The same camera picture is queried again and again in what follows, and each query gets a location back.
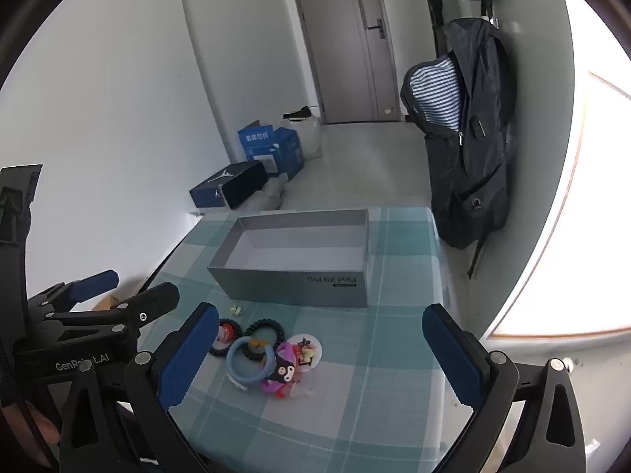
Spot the purple ring bracelet with charm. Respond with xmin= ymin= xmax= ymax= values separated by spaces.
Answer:
xmin=260 ymin=340 xmax=304 ymax=398

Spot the person's left hand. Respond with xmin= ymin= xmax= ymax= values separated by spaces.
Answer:
xmin=0 ymin=399 xmax=62 ymax=469

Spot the white panel with wooden edge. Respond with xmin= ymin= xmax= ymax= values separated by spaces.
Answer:
xmin=485 ymin=71 xmax=631 ymax=341

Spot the black spiral hair tie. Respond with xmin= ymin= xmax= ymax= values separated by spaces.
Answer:
xmin=244 ymin=318 xmax=287 ymax=360
xmin=208 ymin=318 xmax=242 ymax=357

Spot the blue ring bracelet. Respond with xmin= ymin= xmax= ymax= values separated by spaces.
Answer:
xmin=226 ymin=336 xmax=277 ymax=386

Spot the white round badge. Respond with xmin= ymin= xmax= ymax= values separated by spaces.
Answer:
xmin=283 ymin=333 xmax=323 ymax=370

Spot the low blue cardboard box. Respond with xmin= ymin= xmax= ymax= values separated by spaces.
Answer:
xmin=259 ymin=127 xmax=305 ymax=181

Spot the brown door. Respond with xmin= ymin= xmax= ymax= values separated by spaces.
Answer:
xmin=287 ymin=0 xmax=402 ymax=125

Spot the grey cardboard box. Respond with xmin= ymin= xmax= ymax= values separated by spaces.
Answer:
xmin=207 ymin=208 xmax=370 ymax=309

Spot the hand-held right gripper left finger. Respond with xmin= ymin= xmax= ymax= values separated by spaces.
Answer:
xmin=59 ymin=302 xmax=221 ymax=473

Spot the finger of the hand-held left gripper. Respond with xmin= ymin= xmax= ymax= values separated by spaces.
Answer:
xmin=47 ymin=282 xmax=181 ymax=337
xmin=27 ymin=270 xmax=120 ymax=313

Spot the grey cloth bundle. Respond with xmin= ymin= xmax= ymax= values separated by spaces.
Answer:
xmin=244 ymin=175 xmax=287 ymax=211

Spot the dark blue shoe box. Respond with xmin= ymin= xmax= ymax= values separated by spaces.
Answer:
xmin=190 ymin=161 xmax=269 ymax=209

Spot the black backpack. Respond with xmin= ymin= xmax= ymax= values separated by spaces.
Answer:
xmin=400 ymin=17 xmax=516 ymax=279

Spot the white plastic bag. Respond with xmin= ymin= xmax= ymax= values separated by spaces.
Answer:
xmin=282 ymin=105 xmax=325 ymax=160

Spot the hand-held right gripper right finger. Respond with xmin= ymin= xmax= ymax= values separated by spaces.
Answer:
xmin=421 ymin=303 xmax=587 ymax=473

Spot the teal checked tablecloth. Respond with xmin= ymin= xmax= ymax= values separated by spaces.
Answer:
xmin=143 ymin=206 xmax=461 ymax=473

